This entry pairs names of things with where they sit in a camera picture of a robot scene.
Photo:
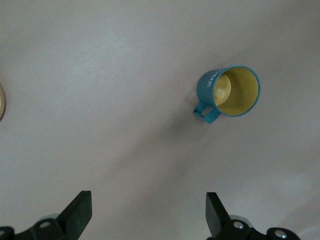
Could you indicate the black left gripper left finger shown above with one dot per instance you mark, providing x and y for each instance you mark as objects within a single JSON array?
[{"x": 75, "y": 217}]

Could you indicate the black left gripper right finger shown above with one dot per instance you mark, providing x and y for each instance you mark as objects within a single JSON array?
[{"x": 216, "y": 220}]

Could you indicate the teal cup yellow inside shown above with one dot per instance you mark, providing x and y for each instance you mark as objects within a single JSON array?
[{"x": 237, "y": 92}]

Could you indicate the wooden cup rack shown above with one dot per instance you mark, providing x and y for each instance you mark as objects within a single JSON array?
[{"x": 2, "y": 102}]

